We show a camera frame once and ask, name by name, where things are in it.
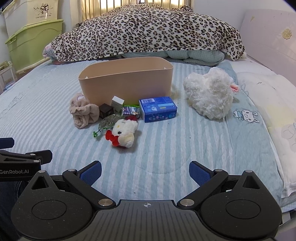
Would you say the cream plastic storage box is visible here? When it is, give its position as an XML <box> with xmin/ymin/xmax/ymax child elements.
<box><xmin>2</xmin><ymin>0</ymin><xmax>60</xmax><ymax>39</ymax></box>

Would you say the small white box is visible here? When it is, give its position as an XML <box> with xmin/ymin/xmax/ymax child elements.
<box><xmin>111</xmin><ymin>96</ymin><xmax>125</xmax><ymax>114</ymax></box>

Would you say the green plastic storage box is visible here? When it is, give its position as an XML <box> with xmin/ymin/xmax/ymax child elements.
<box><xmin>5</xmin><ymin>19</ymin><xmax>64</xmax><ymax>73</ymax></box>

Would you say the pink headboard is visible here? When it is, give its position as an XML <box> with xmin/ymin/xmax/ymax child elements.
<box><xmin>239</xmin><ymin>9</ymin><xmax>296</xmax><ymax>80</ymax></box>

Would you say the white cat plush toy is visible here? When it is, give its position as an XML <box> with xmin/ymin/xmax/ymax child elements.
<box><xmin>106</xmin><ymin>116</ymin><xmax>139</xmax><ymax>148</ymax></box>

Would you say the white pillow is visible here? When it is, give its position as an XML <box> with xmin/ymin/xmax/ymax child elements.
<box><xmin>236</xmin><ymin>71</ymin><xmax>296</xmax><ymax>202</ymax></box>

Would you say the person's jeans leg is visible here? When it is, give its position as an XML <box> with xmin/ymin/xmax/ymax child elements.
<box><xmin>0</xmin><ymin>181</ymin><xmax>26</xmax><ymax>241</ymax></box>

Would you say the dark brown cube box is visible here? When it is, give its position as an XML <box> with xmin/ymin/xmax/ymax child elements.
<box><xmin>99</xmin><ymin>103</ymin><xmax>114</xmax><ymax>119</ymax></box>

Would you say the beige plastic storage bin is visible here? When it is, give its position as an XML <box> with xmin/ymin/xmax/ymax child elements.
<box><xmin>78</xmin><ymin>56</ymin><xmax>174</xmax><ymax>105</ymax></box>

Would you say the blue striped bed sheet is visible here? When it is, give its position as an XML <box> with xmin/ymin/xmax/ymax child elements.
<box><xmin>0</xmin><ymin>58</ymin><xmax>285</xmax><ymax>209</ymax></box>

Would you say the white fluffy plush toy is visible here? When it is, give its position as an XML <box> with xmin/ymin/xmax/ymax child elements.
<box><xmin>183</xmin><ymin>68</ymin><xmax>241</xmax><ymax>120</ymax></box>

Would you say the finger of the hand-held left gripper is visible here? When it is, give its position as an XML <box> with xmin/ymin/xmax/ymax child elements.
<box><xmin>0</xmin><ymin>138</ymin><xmax>15</xmax><ymax>149</ymax></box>
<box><xmin>0</xmin><ymin>149</ymin><xmax>53</xmax><ymax>165</ymax></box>

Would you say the yellow striped curtain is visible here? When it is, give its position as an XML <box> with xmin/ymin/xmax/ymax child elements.
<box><xmin>80</xmin><ymin>0</ymin><xmax>193</xmax><ymax>22</ymax></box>

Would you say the beige folded cloth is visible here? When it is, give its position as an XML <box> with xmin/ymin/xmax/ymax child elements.
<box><xmin>69</xmin><ymin>93</ymin><xmax>100</xmax><ymax>129</ymax></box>

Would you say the light blue rabbit print blanket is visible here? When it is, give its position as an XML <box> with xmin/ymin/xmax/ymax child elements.
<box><xmin>209</xmin><ymin>61</ymin><xmax>284</xmax><ymax>209</ymax></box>

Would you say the green glass leaf ornament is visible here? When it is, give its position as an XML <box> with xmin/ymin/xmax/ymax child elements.
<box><xmin>93</xmin><ymin>114</ymin><xmax>123</xmax><ymax>138</ymax></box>

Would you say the teal checked quilt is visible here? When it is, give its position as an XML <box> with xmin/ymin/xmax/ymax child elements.
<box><xmin>120</xmin><ymin>49</ymin><xmax>226</xmax><ymax>67</ymax></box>

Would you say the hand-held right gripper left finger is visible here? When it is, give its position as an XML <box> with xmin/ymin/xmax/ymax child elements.
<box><xmin>25</xmin><ymin>161</ymin><xmax>116</xmax><ymax>210</ymax></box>

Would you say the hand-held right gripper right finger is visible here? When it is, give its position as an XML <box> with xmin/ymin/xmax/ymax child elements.
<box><xmin>177</xmin><ymin>161</ymin><xmax>266</xmax><ymax>210</ymax></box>

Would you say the pink patterned cloth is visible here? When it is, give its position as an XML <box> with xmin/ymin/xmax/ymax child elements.
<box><xmin>42</xmin><ymin>43</ymin><xmax>61</xmax><ymax>65</ymax></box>

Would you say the blue cardboard box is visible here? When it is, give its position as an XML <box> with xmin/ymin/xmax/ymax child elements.
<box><xmin>139</xmin><ymin>96</ymin><xmax>178</xmax><ymax>123</ymax></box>

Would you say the small green box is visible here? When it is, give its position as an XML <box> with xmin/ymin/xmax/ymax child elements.
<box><xmin>121</xmin><ymin>105</ymin><xmax>142</xmax><ymax>120</ymax></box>

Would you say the white rack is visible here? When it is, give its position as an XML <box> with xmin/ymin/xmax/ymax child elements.
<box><xmin>0</xmin><ymin>61</ymin><xmax>14</xmax><ymax>93</ymax></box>

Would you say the leopard print blanket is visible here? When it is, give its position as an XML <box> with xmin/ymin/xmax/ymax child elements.
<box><xmin>50</xmin><ymin>3</ymin><xmax>245</xmax><ymax>63</ymax></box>

